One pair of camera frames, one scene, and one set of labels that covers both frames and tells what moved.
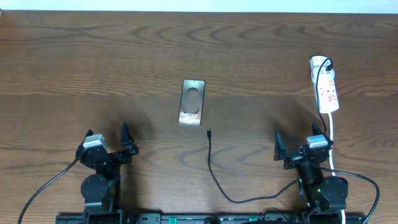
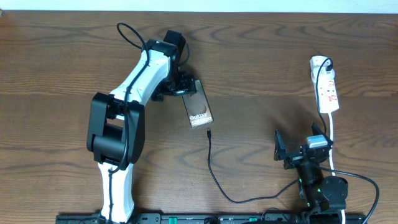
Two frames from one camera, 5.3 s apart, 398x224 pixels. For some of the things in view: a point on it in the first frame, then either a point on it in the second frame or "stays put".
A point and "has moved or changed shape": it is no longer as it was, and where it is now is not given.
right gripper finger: x=316 y=130 stays put
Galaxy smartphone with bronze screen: x=191 y=102 has moved or changed shape
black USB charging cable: x=329 y=68 stays put
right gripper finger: x=280 y=148 stays put
